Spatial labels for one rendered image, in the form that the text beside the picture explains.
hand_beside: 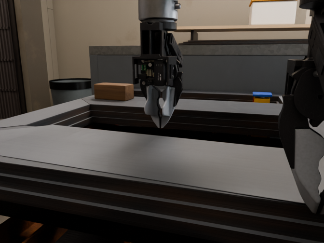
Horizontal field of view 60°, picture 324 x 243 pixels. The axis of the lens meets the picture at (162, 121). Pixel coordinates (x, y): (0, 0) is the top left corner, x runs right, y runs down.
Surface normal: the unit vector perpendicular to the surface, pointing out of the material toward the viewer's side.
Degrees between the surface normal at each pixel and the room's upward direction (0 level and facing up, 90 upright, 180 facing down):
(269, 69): 90
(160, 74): 90
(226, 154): 0
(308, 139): 90
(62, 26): 90
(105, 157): 0
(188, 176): 0
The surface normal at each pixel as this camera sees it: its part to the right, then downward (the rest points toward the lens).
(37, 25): -0.19, 0.23
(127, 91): 0.93, 0.09
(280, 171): -0.01, -0.97
